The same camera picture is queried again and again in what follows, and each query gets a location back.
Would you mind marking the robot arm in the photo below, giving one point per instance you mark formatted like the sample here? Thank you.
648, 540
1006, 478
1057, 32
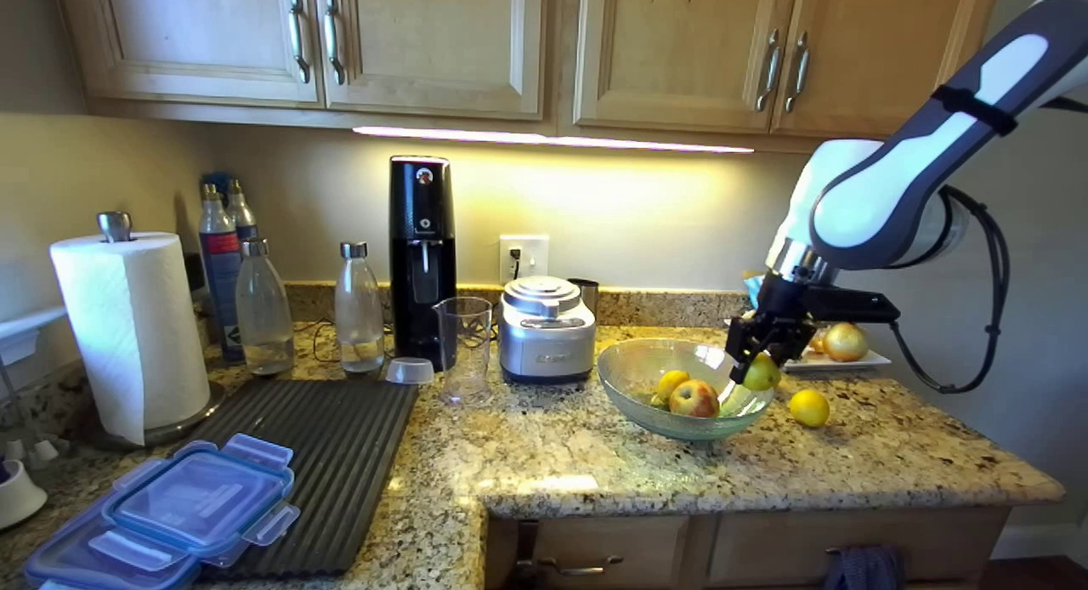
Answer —
901, 190

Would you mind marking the under cabinet light strip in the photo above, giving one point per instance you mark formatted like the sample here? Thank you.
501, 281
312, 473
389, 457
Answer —
552, 139

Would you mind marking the black ribbed drying mat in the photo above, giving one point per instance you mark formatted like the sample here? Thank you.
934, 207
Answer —
323, 471

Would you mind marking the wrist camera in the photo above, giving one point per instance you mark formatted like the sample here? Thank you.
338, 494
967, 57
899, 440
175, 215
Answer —
854, 304

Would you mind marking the metal cup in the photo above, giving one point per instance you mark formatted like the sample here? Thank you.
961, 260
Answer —
587, 294

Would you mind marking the white plastic cap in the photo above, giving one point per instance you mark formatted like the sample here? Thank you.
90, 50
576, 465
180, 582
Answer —
410, 371

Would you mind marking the yellow lemon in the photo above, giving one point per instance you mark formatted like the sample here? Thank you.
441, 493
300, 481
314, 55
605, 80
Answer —
809, 408

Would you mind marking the red yellow apple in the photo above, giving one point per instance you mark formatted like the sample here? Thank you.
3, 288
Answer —
694, 399

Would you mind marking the clear measuring jug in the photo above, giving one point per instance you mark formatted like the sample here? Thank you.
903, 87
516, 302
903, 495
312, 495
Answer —
464, 352

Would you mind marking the dark blue towel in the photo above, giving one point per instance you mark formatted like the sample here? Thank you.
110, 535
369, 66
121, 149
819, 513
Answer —
863, 569

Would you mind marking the small yellow onion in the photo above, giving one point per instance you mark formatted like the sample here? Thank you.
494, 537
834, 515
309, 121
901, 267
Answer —
818, 343

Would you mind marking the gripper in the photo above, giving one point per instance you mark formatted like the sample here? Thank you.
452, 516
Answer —
780, 311

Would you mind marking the wooden drawer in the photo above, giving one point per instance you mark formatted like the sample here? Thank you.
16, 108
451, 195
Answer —
629, 547
765, 543

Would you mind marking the teal object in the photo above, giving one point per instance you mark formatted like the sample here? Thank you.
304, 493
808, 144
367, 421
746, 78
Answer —
752, 290

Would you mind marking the blue clear container lid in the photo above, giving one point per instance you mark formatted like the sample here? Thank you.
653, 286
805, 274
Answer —
93, 556
200, 498

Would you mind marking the blue red gas cylinder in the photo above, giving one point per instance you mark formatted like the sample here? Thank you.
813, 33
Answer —
221, 275

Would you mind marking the wooden cabinet door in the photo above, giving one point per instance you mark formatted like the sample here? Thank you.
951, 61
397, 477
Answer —
187, 37
671, 50
884, 54
442, 42

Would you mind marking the large yellow onion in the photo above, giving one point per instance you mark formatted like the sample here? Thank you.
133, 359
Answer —
846, 343

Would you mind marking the silver food processor base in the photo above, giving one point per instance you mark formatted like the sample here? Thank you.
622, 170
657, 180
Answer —
546, 335

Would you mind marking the paper towel roll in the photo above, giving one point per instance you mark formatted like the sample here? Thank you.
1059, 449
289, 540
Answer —
136, 335

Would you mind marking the white bowl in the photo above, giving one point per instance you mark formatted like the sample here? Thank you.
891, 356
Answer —
15, 496

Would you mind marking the green apple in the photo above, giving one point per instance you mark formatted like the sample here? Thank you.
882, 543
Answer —
764, 375

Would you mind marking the wall socket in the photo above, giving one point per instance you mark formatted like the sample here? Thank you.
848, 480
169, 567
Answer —
531, 257

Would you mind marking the white plate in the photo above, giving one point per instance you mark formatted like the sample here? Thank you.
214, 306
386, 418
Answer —
837, 365

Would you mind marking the clear bottle with silver cap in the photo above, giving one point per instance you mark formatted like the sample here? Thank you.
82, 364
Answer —
264, 318
359, 318

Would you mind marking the black soda maker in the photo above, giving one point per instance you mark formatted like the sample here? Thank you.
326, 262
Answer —
422, 258

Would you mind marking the wooden wall cabinet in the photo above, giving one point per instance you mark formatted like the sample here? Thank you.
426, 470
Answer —
552, 54

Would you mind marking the clear glass bowl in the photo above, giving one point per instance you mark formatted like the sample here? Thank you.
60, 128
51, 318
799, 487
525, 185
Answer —
637, 386

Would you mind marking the metal paper towel holder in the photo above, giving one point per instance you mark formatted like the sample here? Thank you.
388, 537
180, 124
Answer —
114, 225

